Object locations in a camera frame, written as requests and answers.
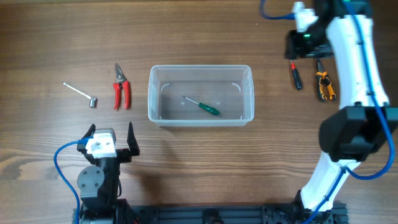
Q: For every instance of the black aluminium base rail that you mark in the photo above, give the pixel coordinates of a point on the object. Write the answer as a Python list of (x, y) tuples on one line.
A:
[(276, 213)]

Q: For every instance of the green handled screwdriver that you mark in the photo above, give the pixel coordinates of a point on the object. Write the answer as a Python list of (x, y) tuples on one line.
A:
[(205, 107)]

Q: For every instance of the black red screwdriver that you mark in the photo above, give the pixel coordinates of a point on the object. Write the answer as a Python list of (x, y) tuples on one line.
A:
[(295, 73)]

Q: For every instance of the silver socket wrench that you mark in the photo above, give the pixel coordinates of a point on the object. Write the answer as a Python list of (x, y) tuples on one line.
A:
[(93, 100)]

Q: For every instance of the orange black pliers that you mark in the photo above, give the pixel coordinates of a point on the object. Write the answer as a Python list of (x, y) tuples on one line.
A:
[(324, 87)]

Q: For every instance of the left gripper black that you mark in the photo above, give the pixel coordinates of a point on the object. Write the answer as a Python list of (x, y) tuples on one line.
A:
[(125, 155)]

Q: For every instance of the clear plastic container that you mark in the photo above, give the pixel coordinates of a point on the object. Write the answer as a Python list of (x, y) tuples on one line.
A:
[(228, 88)]

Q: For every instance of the red handled pruning shears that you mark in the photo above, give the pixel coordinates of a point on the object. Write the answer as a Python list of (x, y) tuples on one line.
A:
[(121, 84)]

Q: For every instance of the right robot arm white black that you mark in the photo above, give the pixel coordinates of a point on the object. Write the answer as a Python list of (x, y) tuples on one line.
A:
[(365, 120)]

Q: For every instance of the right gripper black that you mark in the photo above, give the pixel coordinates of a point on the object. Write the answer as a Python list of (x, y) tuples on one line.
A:
[(295, 48)]

